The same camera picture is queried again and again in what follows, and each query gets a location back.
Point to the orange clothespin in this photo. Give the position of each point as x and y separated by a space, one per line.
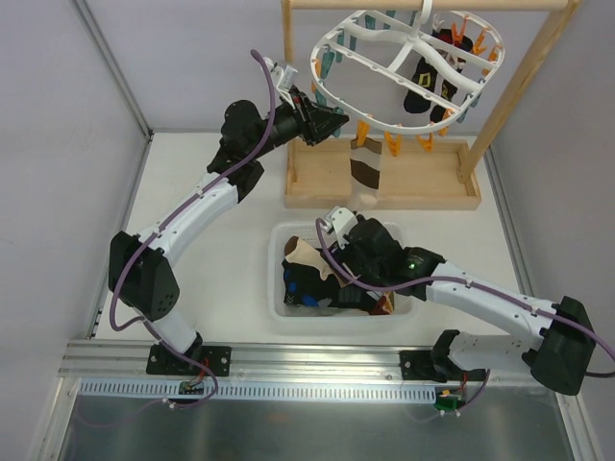
363 129
458 33

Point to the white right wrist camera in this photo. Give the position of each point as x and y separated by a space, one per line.
339 221

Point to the beige brown patterned sock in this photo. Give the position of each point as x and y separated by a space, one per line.
365 168

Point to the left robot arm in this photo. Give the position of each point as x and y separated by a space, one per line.
141 265

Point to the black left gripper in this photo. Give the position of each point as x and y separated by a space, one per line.
307 123

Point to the aluminium mounting rail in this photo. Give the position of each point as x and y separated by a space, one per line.
249 362

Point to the white plastic sock hanger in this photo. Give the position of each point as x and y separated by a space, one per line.
392 52

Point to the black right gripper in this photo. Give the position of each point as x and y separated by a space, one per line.
356 259

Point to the white slotted cable duct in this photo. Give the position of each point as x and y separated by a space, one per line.
173 389

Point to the black blue patterned sock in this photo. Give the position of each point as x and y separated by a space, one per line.
304 286

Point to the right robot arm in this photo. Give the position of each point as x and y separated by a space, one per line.
550 341

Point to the white plastic laundry basket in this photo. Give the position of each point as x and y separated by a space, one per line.
355 311

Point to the teal clothespin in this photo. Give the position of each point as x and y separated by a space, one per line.
370 22
327 59

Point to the wooden hanger stand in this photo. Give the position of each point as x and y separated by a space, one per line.
439 173

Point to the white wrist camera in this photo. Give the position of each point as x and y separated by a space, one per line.
283 77
339 221

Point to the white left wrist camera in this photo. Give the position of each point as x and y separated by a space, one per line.
283 77

